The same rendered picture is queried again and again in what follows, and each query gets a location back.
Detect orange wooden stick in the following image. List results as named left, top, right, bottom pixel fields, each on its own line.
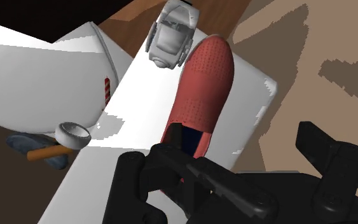
left=26, top=144, right=74, bottom=162

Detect flat blue grey object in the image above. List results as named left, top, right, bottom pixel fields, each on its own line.
left=6, top=132, right=70, bottom=171

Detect red perforated slip-on shoe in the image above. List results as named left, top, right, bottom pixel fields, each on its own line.
left=159, top=34, right=235, bottom=195

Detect small white round bowl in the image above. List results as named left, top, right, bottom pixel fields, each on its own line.
left=54, top=122, right=92, bottom=151

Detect red white striped object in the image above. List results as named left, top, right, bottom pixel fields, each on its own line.
left=104, top=77, right=111, bottom=106

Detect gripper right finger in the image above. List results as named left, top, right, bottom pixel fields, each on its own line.
left=295, top=120, right=358, bottom=216

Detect grey white toy vehicle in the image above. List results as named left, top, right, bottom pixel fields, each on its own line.
left=144, top=0, right=200, bottom=70

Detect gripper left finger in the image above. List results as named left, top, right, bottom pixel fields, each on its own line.
left=102, top=122, right=279, bottom=224

